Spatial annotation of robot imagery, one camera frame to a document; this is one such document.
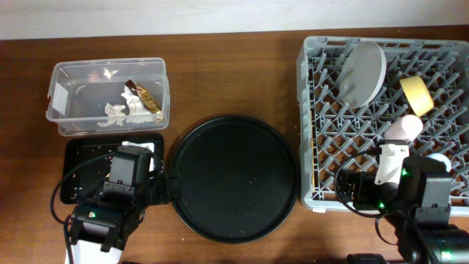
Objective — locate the yellow bowl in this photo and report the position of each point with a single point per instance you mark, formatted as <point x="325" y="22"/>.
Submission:
<point x="417" y="95"/>

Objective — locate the blue plastic cup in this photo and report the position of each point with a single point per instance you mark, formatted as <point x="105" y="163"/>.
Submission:
<point x="441" y="158"/>

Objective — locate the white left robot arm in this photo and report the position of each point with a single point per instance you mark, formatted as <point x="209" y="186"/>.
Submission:
<point x="98" y="229"/>

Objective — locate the brown foil wrapper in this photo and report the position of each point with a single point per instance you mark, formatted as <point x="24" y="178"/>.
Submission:
<point x="149" y="103"/>

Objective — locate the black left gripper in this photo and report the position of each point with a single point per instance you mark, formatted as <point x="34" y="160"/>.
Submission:
<point x="163" y="193"/>

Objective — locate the round black serving tray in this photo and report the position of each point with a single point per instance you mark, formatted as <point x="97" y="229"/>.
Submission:
<point x="239" y="179"/>

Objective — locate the white napkin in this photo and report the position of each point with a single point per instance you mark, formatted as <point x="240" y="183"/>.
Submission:
<point x="114" y="110"/>
<point x="136" y="107"/>

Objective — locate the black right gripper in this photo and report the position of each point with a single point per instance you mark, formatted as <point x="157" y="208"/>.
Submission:
<point x="363" y="180"/>

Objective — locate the clear plastic waste bin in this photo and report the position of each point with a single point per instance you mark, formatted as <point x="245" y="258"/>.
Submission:
<point x="80" y="90"/>

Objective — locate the grey dishwasher rack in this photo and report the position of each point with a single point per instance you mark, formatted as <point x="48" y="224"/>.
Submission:
<point x="331" y="130"/>

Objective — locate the grey round plate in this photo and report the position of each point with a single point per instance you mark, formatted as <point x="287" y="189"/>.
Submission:
<point x="364" y="73"/>

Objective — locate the pink plastic cup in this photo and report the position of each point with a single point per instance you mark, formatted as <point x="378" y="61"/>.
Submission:
<point x="406" y="128"/>

